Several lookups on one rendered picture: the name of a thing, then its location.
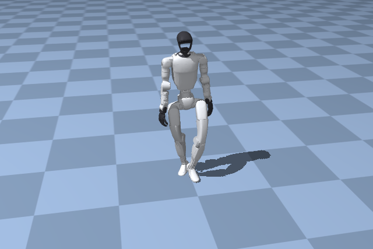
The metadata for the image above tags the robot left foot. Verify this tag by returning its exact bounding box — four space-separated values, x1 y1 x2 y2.
186 163 199 183

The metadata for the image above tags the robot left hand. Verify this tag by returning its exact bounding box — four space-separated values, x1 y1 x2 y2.
205 99 213 116

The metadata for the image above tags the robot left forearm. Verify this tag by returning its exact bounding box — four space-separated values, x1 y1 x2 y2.
202 79 212 101

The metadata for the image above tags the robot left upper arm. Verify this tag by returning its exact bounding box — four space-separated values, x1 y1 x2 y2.
196 54 209 85

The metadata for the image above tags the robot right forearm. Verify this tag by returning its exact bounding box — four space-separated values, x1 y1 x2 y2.
159 83 169 111

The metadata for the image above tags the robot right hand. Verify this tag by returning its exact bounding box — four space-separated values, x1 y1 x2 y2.
159 107 168 127

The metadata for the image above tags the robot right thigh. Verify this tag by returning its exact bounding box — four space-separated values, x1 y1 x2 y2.
167 101 185 143

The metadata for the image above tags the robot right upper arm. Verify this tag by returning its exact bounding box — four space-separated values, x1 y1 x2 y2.
161 57 173 90

